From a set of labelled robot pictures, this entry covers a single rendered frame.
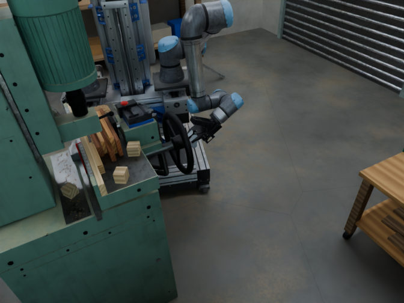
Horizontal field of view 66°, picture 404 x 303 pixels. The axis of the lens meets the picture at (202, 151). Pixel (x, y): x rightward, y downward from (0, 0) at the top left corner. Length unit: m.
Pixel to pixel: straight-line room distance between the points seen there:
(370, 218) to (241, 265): 0.78
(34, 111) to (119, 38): 0.96
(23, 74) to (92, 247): 0.64
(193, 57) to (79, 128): 0.61
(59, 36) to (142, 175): 0.49
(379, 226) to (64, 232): 1.60
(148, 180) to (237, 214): 1.14
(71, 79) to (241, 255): 1.37
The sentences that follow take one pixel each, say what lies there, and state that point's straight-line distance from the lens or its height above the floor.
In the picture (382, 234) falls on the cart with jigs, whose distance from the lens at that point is 2.00.
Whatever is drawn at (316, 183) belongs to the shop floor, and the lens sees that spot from 2.42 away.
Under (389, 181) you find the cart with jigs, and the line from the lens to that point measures 1.78.
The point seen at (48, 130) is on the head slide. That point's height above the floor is 1.08.
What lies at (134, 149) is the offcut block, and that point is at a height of 0.93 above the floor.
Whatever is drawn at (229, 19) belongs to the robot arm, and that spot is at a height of 1.22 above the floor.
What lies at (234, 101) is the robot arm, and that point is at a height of 0.89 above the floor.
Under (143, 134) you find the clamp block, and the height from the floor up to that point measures 0.92.
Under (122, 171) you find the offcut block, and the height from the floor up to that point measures 0.94.
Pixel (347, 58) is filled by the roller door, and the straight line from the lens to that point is 4.16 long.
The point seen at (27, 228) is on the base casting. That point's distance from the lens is 1.22.
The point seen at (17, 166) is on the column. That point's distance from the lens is 1.12.
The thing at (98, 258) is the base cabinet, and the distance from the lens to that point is 1.32.
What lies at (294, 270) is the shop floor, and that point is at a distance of 1.93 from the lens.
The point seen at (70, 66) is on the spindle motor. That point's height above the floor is 1.27.
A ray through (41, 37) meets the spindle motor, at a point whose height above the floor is 1.36.
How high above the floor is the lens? 1.63
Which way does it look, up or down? 39 degrees down
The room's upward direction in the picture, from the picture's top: 3 degrees counter-clockwise
